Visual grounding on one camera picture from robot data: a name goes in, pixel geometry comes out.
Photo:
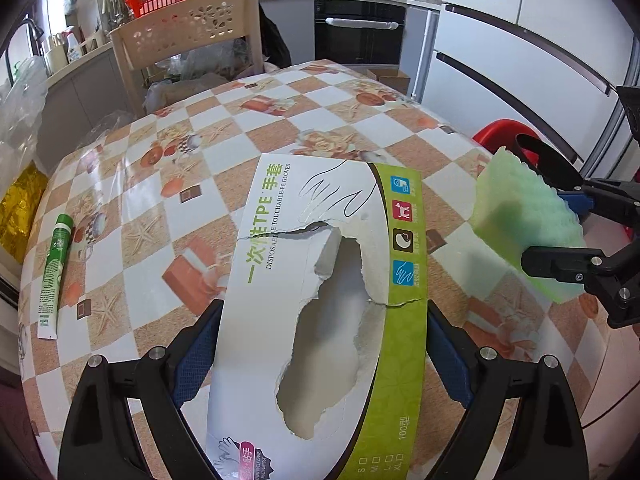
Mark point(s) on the black built-in oven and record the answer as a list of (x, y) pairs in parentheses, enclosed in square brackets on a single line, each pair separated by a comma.
[(360, 45)]

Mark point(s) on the large clear plastic bag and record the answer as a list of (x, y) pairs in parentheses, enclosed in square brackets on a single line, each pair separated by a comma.
[(20, 110)]

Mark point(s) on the black kitchen faucet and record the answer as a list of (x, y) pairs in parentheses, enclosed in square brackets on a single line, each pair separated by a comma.
[(30, 22)]

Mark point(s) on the ridged foam sponge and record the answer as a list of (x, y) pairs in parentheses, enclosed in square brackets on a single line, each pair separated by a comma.
[(520, 210)]

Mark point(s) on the black garment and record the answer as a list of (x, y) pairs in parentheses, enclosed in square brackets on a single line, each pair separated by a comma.
[(275, 45)]

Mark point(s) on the small cardboard box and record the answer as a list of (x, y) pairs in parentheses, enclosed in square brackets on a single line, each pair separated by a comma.
[(392, 80)]

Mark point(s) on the green and white tube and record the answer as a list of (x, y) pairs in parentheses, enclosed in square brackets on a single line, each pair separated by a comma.
[(57, 260)]

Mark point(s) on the white spray bottle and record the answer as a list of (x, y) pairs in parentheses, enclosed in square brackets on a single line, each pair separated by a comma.
[(75, 50)]

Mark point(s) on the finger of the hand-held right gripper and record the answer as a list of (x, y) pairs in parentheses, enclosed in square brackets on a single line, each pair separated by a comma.
[(580, 202), (555, 262)]

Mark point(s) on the gold foil bag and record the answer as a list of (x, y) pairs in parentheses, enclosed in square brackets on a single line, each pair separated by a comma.
[(20, 210)]

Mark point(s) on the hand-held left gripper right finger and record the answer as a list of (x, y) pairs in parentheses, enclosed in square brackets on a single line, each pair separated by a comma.
[(450, 360)]

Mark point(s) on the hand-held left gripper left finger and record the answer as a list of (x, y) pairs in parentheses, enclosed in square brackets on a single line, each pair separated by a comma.
[(192, 365)]

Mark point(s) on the white refrigerator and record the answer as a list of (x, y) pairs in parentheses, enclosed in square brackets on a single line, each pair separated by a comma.
[(525, 20)]

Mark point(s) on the beige plastic chair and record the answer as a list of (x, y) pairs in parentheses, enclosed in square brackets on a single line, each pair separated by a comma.
[(185, 25)]

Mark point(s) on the crumpled plastic bag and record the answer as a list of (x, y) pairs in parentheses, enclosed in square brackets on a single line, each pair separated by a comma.
[(200, 67)]

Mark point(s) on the white and green glove box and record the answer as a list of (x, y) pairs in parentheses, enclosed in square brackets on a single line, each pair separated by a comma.
[(280, 220)]

